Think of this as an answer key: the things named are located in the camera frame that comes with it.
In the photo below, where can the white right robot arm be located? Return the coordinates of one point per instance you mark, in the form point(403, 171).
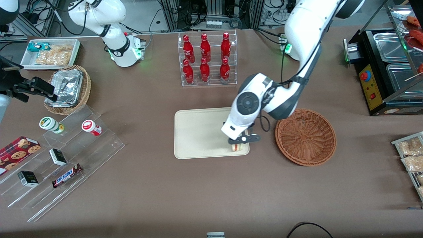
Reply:
point(115, 43)

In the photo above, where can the plastic-wrapped triangle sandwich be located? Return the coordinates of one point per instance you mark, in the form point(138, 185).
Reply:
point(237, 148)

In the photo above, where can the green white drink cup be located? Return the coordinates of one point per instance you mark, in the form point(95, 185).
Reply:
point(51, 125)

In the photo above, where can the white power strip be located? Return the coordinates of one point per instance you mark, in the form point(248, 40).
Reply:
point(282, 41)

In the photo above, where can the snickers chocolate bar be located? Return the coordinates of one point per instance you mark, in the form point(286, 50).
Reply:
point(66, 176)

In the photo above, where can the small black carton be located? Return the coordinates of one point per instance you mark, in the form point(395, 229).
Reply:
point(58, 157)
point(28, 178)

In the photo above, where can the clear bag of crackers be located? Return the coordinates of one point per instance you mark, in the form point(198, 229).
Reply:
point(49, 59)
point(62, 49)

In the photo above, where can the white rectangular snack bin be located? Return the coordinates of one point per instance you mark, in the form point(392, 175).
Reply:
point(26, 61)

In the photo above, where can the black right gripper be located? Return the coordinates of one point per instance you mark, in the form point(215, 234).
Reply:
point(10, 80)

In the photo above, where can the teal snack packet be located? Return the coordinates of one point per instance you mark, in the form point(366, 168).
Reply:
point(38, 47)

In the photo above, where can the red white yogurt bottle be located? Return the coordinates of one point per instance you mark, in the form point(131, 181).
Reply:
point(91, 128)

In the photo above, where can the clear bag of puffed snacks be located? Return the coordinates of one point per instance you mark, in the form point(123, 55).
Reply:
point(421, 190)
point(413, 163)
point(409, 147)
point(419, 179)

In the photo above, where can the grey power strip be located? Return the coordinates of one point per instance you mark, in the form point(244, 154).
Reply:
point(213, 23)

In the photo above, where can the red cookie box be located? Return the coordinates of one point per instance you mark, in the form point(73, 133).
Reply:
point(16, 152)

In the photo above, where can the clear acrylic bottle rack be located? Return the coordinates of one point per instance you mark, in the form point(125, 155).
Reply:
point(213, 59)

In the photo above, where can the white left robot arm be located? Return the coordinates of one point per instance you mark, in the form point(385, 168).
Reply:
point(307, 29)

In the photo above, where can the cream plastic serving tray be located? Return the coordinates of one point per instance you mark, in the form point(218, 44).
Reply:
point(198, 132)

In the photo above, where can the black yellow food warmer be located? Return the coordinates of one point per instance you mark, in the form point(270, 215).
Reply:
point(371, 82)

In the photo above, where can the round brown wicker basket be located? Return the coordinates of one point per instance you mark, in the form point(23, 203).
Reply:
point(307, 137)

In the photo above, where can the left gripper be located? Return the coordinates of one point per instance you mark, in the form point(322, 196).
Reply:
point(252, 125)

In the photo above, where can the tan wicker basket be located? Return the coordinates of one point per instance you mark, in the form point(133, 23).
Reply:
point(84, 92)

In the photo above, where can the red cola bottle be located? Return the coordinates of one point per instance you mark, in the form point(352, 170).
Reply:
point(188, 72)
point(188, 49)
point(204, 71)
point(225, 46)
point(224, 70)
point(205, 48)

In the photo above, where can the clear acrylic stepped display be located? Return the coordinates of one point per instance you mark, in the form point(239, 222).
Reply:
point(99, 148)

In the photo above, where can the aluminium foil container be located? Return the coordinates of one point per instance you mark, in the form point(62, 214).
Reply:
point(66, 86)

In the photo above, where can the steel food warmer pan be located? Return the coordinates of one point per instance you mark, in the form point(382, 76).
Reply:
point(390, 46)
point(401, 79)

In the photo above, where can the grey metal bracket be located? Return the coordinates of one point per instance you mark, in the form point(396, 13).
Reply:
point(215, 235)

